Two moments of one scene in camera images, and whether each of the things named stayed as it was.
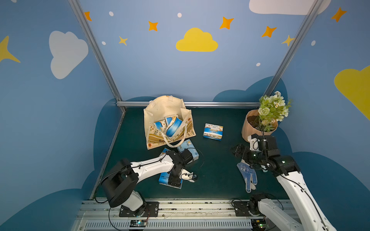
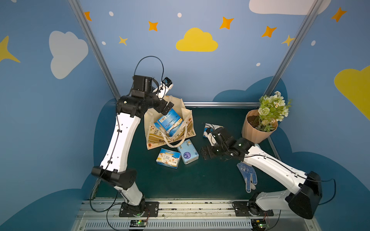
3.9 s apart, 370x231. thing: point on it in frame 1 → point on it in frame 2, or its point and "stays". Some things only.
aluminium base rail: [174, 214] stays
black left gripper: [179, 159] → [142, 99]
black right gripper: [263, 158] → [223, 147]
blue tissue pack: [164, 179] → [170, 122]
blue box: [213, 132] stays
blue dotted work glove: [249, 174] stays
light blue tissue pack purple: [188, 145] stays
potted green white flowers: [264, 121] stays
